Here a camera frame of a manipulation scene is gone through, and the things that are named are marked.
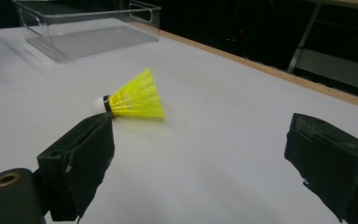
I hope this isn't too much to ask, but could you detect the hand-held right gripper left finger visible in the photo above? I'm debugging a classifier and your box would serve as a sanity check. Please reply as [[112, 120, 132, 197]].
[[36, 111, 116, 222]]

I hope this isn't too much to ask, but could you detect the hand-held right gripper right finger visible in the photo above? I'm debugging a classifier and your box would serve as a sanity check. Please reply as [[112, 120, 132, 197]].
[[283, 112, 358, 224]]

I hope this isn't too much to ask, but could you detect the yellow plastic shuttlecock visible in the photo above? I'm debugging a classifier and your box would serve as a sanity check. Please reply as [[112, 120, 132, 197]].
[[90, 66, 165, 119]]

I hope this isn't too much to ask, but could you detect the grey metal shelf stand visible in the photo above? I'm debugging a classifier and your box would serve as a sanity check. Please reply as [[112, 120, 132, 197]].
[[286, 0, 358, 94]]

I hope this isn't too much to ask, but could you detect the clear plastic storage box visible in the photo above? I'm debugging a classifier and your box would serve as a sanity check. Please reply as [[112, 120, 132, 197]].
[[12, 0, 162, 64]]

